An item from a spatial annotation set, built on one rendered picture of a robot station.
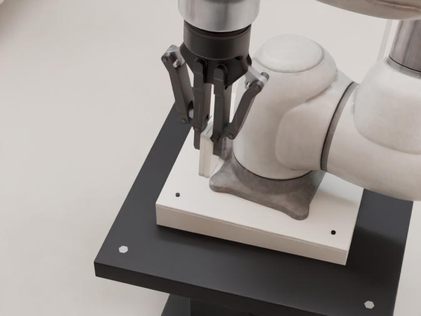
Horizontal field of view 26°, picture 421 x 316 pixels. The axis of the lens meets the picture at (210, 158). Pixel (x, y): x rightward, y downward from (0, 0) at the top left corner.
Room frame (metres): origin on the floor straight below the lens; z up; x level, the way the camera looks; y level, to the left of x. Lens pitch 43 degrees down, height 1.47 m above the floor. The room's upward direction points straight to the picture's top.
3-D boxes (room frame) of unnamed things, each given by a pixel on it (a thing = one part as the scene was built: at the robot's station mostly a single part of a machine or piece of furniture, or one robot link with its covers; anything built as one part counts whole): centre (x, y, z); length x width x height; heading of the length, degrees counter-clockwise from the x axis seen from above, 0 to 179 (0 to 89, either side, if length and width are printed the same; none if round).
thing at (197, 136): (0.85, 0.02, 0.73); 0.03 x 0.01 x 0.05; 66
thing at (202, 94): (0.85, 0.01, 0.79); 0.04 x 0.01 x 0.11; 156
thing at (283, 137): (1.17, -0.13, 0.51); 0.18 x 0.16 x 0.22; 63
